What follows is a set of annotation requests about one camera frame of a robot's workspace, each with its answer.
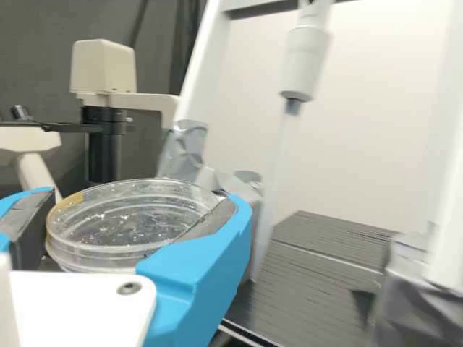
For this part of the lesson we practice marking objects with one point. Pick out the cream microscope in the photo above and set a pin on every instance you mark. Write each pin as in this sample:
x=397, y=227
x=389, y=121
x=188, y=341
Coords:
x=101, y=65

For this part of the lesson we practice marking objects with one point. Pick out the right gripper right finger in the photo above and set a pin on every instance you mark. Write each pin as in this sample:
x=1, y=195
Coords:
x=202, y=274

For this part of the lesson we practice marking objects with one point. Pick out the petri dish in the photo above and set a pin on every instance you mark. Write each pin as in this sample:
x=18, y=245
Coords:
x=126, y=217

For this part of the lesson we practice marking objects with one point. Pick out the black platform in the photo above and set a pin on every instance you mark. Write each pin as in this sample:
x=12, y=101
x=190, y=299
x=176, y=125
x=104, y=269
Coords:
x=325, y=260

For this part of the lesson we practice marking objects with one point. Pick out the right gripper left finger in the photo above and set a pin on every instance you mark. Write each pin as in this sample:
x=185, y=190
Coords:
x=29, y=224

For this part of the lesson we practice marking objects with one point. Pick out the white pipette stand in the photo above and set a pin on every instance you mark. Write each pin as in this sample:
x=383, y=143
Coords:
x=199, y=72

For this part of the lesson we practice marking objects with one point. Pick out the pipette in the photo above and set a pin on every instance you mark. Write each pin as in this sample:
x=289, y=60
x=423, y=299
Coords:
x=307, y=54

